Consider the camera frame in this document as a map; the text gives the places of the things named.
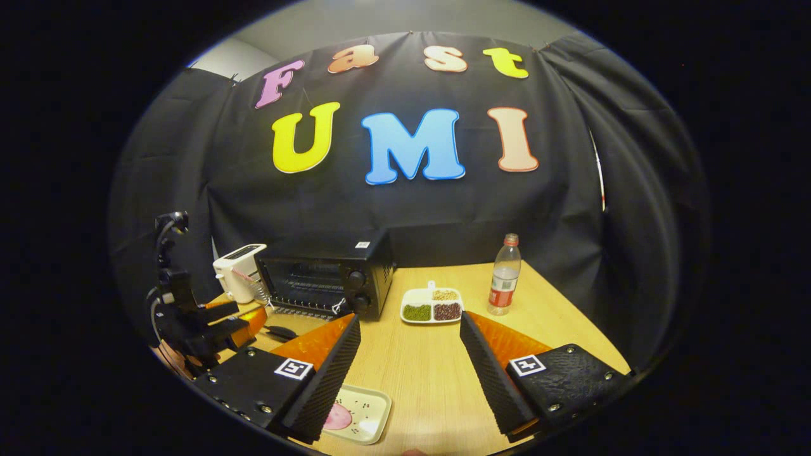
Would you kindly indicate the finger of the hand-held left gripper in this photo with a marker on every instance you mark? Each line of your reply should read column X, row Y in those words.
column 250, row 323
column 222, row 310

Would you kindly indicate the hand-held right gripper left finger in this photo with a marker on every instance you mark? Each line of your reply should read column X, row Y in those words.
column 326, row 386

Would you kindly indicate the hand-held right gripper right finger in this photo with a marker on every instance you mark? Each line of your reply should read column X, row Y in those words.
column 497, row 380

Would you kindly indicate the pink meat slice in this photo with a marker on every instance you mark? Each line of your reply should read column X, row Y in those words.
column 339, row 418

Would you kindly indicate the cream food tray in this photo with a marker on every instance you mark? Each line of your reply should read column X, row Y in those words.
column 370, row 415

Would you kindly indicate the black electric oven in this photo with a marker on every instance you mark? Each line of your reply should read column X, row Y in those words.
column 370, row 278

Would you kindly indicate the white toaster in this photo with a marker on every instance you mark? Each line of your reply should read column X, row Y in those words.
column 234, row 272

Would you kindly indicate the white divided dish of beans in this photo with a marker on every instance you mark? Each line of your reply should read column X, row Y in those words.
column 431, row 304

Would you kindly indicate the clear plastic bottle red label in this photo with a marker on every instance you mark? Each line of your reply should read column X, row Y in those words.
column 504, row 278

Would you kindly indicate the black backdrop cloth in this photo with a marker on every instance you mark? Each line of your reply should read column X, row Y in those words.
column 405, row 209

